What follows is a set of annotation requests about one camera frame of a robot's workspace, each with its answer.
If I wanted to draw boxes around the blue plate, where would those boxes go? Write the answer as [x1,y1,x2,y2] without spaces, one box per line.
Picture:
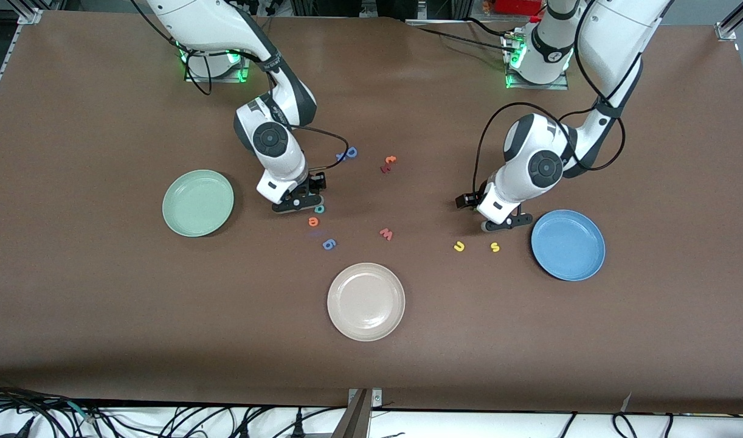
[531,209,606,282]

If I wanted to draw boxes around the light green plate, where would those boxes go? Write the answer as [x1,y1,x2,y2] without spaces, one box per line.
[162,169,235,238]

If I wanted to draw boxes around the beige plate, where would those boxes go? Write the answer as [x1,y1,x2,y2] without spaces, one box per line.
[327,262,406,342]

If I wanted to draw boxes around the red box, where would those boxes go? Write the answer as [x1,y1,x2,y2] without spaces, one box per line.
[495,0,545,16]

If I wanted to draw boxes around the brown table cover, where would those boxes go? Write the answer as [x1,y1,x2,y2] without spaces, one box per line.
[0,11,743,414]

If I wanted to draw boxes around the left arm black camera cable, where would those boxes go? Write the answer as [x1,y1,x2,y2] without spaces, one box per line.
[474,0,644,195]

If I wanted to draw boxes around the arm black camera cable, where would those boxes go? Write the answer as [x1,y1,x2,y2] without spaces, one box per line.
[474,0,644,195]
[183,49,350,183]

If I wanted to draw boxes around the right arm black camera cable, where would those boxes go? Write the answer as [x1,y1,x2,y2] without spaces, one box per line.
[183,49,350,183]

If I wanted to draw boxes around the black cable on table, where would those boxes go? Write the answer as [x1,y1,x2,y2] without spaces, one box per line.
[466,17,515,36]
[415,26,509,54]

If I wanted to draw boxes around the metal table bracket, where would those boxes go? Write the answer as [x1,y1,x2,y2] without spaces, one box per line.
[330,388,383,438]

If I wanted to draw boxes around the teal tipped floor cable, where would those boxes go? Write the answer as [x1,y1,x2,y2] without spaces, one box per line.
[66,400,97,422]

